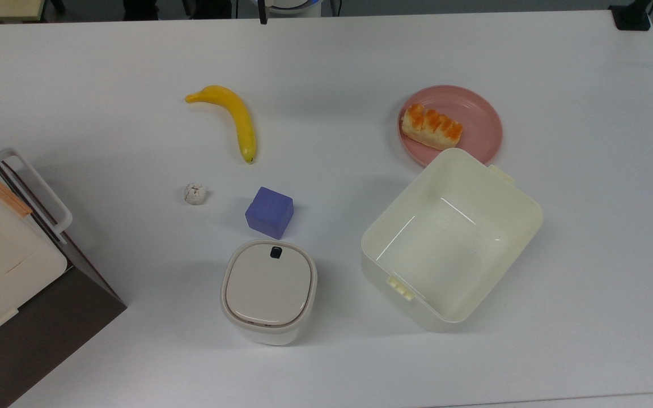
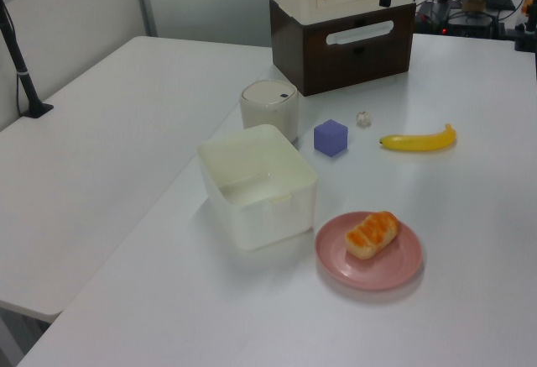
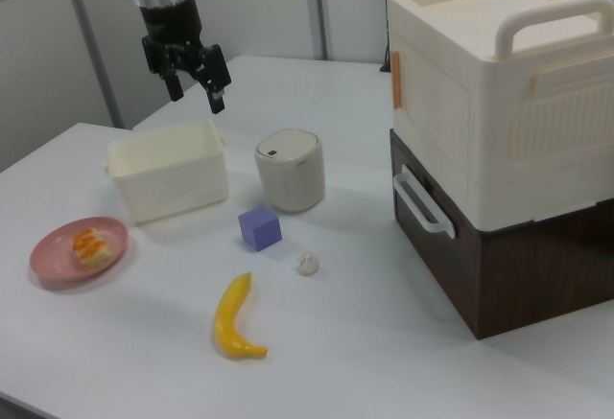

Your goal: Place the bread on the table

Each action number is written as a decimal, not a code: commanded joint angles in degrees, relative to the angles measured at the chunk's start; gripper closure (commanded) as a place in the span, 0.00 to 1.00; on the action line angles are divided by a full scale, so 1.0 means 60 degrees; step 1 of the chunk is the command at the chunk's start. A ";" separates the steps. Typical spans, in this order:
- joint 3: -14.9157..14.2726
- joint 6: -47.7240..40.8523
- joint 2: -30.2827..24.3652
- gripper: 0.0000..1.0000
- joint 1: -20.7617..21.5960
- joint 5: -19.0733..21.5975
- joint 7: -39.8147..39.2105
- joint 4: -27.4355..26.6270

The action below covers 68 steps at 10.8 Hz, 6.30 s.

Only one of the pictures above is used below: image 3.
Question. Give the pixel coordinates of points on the yellow banana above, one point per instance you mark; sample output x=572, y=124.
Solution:
x=229, y=318

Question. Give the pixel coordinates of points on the crumpled white paper ball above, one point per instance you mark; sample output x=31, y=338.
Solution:
x=308, y=264

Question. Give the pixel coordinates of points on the pink plate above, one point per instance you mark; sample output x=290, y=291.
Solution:
x=53, y=261

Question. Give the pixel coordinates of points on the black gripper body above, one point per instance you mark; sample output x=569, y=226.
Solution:
x=170, y=26

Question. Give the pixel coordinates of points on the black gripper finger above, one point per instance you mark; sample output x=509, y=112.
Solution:
x=174, y=86
x=217, y=81

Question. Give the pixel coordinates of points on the small beige lidded trash can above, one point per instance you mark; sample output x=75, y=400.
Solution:
x=290, y=179

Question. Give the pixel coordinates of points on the dark brown wooden drawer box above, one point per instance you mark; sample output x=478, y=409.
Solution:
x=527, y=280

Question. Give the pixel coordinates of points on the purple cube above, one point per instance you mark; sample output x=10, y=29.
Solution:
x=261, y=232

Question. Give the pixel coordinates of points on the cream open plastic bin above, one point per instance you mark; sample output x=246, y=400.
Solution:
x=172, y=189

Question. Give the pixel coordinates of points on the orange glazed bread slice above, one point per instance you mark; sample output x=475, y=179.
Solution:
x=91, y=248

